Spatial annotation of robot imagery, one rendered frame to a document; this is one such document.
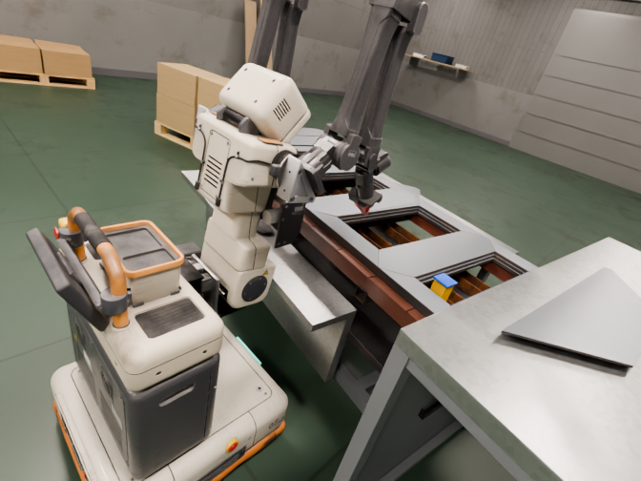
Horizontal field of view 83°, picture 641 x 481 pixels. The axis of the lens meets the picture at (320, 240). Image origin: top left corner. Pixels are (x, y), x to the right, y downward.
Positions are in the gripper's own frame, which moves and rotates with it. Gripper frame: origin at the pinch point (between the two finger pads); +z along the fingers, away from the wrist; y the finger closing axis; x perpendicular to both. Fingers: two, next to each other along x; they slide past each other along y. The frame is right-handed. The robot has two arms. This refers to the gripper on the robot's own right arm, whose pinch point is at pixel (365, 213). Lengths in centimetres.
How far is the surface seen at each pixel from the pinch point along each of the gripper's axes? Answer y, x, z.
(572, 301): -65, -4, -7
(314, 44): 699, -582, 274
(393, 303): -25.8, 16.4, 12.2
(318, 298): -1.0, 28.1, 21.2
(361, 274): -10.2, 14.0, 12.8
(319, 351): -5, 36, 49
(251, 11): 679, -404, 145
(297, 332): 10, 35, 53
